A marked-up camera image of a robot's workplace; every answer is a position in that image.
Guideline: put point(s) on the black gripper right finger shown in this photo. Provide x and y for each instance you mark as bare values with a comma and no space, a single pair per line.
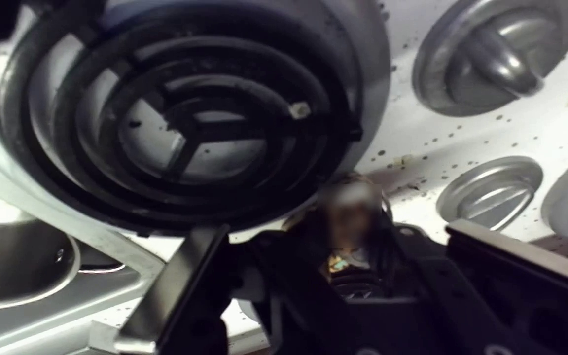
527,289

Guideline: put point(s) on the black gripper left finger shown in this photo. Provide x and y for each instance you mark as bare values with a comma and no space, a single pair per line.
192,297

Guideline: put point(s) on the small brown white object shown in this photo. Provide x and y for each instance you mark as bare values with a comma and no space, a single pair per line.
352,220

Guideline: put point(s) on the small grey stove knob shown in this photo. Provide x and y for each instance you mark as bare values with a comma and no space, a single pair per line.
492,192

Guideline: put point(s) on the white speckled toy stove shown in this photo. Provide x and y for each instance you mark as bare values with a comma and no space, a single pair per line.
468,141

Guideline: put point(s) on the silver metal pot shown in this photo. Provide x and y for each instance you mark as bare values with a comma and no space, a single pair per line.
15,263

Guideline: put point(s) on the black coil stove burner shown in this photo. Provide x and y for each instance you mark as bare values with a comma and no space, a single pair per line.
198,115

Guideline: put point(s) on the large grey stove knob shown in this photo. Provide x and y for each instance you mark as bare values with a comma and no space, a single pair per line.
494,52

